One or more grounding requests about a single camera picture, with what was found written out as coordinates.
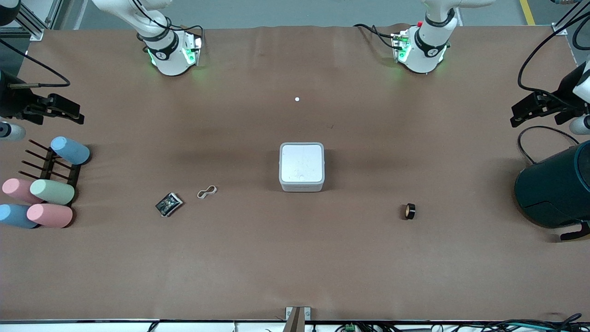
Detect dark brown cup rack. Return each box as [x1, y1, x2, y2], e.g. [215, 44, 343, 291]
[18, 139, 83, 206]

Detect aluminium frame profile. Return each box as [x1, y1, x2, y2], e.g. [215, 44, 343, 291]
[0, 0, 63, 41]
[551, 0, 582, 36]

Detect thin black wire loop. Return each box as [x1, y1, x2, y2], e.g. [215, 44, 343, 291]
[517, 125, 580, 165]

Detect black left arm base cable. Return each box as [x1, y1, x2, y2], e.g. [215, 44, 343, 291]
[354, 23, 398, 49]

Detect pale green plastic cup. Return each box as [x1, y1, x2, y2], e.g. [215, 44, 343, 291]
[29, 179, 76, 206]

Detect pink plastic cup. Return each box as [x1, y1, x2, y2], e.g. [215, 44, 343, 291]
[26, 203, 74, 229]
[1, 178, 42, 204]

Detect teal round pedal bin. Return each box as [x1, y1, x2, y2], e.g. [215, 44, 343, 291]
[514, 141, 590, 229]

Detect light blue plastic cup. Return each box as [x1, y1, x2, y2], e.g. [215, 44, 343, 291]
[0, 203, 40, 229]
[50, 136, 91, 166]

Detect black cable bundle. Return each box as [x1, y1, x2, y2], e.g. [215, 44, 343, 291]
[461, 314, 590, 332]

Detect brown table cover sheet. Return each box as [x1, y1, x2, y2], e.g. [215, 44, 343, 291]
[0, 24, 590, 322]

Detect black right arm base cable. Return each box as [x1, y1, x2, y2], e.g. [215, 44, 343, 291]
[131, 0, 205, 47]

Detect black arm base cable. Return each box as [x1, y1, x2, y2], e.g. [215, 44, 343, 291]
[131, 0, 205, 47]
[354, 23, 398, 49]

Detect small white lidded bin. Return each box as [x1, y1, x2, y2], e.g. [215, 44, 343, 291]
[278, 142, 325, 193]

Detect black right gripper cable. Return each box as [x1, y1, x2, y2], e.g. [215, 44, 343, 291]
[0, 39, 71, 89]

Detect black bin foot pedal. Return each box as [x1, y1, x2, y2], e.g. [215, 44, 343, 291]
[560, 221, 590, 241]

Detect metal table edge bracket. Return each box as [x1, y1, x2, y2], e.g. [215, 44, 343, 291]
[285, 306, 311, 332]

